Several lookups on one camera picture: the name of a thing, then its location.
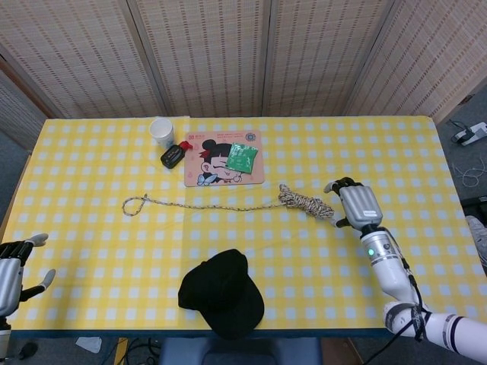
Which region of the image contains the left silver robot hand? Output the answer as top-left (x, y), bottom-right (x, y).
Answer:
top-left (0, 233), bottom-right (57, 319)

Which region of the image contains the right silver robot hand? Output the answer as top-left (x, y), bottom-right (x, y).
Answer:
top-left (323, 176), bottom-right (384, 233)

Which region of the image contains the beige speckled rope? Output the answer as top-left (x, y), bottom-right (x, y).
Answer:
top-left (121, 183), bottom-right (336, 221)

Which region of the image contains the yellow checkered tablecloth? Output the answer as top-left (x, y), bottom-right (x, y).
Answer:
top-left (0, 116), bottom-right (487, 332)

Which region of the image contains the crumpled white paper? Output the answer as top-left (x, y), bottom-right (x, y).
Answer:
top-left (75, 336), bottom-right (103, 353)

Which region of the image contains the table with blue edge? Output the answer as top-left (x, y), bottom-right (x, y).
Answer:
top-left (11, 328), bottom-right (393, 340)

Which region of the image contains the black floor object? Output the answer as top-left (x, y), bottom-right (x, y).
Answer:
top-left (461, 196), bottom-right (487, 217)

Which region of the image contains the grey shoe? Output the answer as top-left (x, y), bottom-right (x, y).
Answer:
top-left (466, 214), bottom-right (487, 267)

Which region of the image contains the green foil packet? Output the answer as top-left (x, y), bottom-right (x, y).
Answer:
top-left (224, 141), bottom-right (260, 175)

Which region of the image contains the white power strip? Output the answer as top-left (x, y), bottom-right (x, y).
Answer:
top-left (450, 120), bottom-right (487, 148)

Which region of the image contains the woven bamboo screen panel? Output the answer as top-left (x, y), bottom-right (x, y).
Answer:
top-left (0, 70), bottom-right (46, 151)
top-left (127, 0), bottom-right (273, 117)
top-left (0, 0), bottom-right (167, 119)
top-left (342, 0), bottom-right (487, 122)
top-left (262, 0), bottom-right (396, 117)

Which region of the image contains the black baseball cap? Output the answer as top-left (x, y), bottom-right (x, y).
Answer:
top-left (177, 249), bottom-right (266, 341)

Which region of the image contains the pink cartoon mouse pad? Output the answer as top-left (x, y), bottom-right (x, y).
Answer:
top-left (183, 129), bottom-right (266, 189)

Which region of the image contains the blue chair seat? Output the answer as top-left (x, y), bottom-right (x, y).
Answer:
top-left (158, 336), bottom-right (324, 365)

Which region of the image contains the black key fob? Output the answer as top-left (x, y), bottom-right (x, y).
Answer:
top-left (159, 144), bottom-right (184, 168)

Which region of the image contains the white paper cup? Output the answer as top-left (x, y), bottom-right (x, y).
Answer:
top-left (148, 117), bottom-right (176, 149)

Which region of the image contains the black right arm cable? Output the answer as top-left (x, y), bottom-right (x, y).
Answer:
top-left (384, 227), bottom-right (433, 343)

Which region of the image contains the thin white floor cable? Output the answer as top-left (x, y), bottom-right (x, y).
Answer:
top-left (452, 161), bottom-right (487, 188)

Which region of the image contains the black floor cable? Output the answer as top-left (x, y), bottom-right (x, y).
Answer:
top-left (129, 338), bottom-right (163, 365)

